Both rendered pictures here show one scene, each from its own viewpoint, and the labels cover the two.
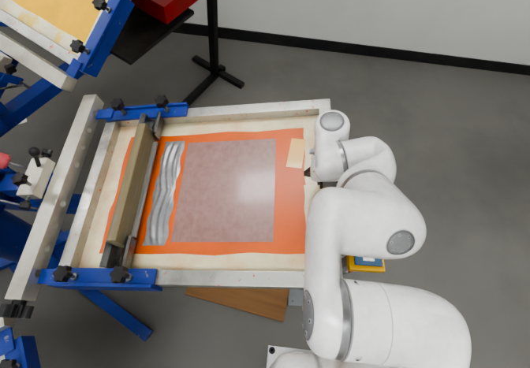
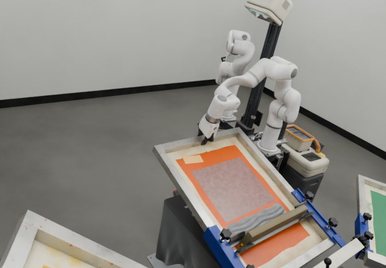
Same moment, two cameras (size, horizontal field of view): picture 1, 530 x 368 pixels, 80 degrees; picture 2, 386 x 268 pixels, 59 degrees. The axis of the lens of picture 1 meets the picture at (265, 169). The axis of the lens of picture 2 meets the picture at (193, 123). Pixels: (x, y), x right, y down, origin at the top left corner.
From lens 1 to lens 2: 176 cm
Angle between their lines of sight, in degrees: 80
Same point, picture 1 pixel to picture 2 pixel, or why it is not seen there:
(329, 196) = (276, 66)
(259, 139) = (196, 180)
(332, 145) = (231, 97)
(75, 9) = not seen: outside the picture
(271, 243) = (241, 157)
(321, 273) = (290, 66)
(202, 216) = (254, 191)
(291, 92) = not seen: outside the picture
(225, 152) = (216, 195)
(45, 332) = not seen: outside the picture
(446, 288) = (108, 190)
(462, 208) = (35, 190)
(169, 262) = (282, 195)
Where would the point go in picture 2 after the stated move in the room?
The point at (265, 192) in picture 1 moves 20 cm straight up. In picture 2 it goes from (223, 167) to (231, 133)
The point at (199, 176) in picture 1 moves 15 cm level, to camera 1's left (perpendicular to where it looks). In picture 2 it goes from (238, 203) to (257, 226)
